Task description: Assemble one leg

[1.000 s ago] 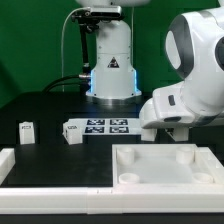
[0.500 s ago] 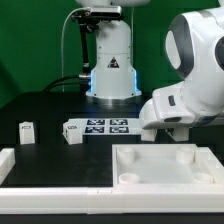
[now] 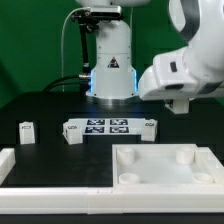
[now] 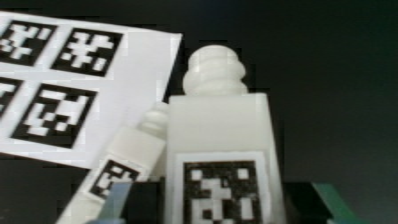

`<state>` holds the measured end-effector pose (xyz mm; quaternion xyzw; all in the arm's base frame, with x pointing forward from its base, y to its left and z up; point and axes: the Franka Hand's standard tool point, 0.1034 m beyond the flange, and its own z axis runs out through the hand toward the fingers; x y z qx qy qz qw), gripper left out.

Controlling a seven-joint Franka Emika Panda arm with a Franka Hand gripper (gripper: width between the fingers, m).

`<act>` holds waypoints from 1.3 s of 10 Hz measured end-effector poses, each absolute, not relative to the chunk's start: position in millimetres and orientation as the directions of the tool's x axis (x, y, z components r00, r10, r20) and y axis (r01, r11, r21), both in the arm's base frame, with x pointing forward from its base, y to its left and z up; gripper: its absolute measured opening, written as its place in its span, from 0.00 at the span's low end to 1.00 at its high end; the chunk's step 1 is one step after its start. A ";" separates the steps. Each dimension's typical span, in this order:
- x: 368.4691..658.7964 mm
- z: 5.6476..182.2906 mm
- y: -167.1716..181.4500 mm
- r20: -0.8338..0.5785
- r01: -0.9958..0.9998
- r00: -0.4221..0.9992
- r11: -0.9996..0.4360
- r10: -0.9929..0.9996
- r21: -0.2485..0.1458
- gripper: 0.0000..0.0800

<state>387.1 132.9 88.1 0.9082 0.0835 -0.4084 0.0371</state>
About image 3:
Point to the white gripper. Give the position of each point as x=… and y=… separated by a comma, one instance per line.
x=169, y=79

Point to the white square tabletop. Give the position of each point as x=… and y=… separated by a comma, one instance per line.
x=166, y=168

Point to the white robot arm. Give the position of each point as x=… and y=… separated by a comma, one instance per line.
x=196, y=70

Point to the AprilTag base sheet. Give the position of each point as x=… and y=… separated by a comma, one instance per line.
x=108, y=126

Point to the white U-shaped obstacle fence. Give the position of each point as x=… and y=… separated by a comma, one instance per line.
x=85, y=200

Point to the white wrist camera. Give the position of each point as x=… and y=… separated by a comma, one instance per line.
x=178, y=106

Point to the black camera on stand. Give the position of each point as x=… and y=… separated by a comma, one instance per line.
x=88, y=33

